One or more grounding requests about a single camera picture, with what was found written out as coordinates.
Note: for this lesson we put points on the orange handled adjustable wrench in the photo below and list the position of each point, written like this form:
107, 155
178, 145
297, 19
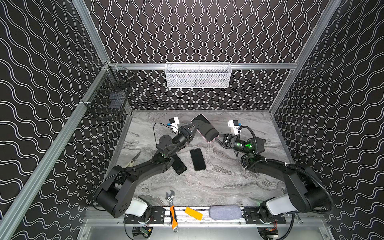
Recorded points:
169, 197

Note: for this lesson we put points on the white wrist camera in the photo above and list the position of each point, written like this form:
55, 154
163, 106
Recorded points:
234, 125
174, 122

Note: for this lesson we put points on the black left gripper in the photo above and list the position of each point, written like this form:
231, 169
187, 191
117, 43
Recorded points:
186, 133

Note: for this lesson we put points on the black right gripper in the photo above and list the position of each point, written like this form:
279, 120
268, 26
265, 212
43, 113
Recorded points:
227, 140

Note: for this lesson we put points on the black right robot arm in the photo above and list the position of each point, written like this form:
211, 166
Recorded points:
305, 192

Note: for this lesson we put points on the scissors with pale handles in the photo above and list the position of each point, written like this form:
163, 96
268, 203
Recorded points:
132, 161

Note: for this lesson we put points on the left black phone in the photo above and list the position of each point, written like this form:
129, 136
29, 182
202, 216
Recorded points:
178, 165

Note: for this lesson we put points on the black phone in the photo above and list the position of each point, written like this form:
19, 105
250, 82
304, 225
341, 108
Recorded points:
198, 159
178, 165

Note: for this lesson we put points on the silver spanner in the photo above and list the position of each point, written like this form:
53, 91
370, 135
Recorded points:
299, 220

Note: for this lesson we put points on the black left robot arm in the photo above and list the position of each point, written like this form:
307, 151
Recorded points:
116, 192

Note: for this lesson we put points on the white mesh basket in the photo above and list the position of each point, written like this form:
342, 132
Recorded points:
198, 75

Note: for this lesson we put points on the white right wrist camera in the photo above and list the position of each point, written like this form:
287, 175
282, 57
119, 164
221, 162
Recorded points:
234, 125

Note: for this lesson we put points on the grey fabric pouch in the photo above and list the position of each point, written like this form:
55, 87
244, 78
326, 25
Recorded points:
225, 212

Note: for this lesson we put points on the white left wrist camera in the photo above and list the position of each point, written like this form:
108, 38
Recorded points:
174, 122

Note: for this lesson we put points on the black wire basket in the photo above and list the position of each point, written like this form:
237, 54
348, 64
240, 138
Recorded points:
109, 101

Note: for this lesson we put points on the middle black phone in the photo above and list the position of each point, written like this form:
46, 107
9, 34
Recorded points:
198, 159

